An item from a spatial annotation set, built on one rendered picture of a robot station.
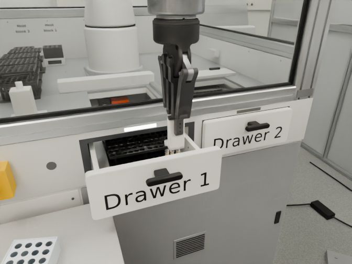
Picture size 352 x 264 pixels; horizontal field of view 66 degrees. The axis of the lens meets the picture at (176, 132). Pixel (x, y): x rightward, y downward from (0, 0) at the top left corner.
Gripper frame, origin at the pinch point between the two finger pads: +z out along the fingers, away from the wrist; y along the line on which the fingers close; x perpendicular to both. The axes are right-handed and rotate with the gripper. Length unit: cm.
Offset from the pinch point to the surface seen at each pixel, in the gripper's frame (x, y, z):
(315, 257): -87, 22, 99
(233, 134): -22.9, 14.5, 11.7
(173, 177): 1.5, -2.5, 8.5
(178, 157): -1.1, 1.2, 6.7
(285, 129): -41.5, 14.5, 13.2
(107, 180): 13.6, 1.2, 8.5
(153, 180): 5.6, -2.4, 8.3
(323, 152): -166, 93, 92
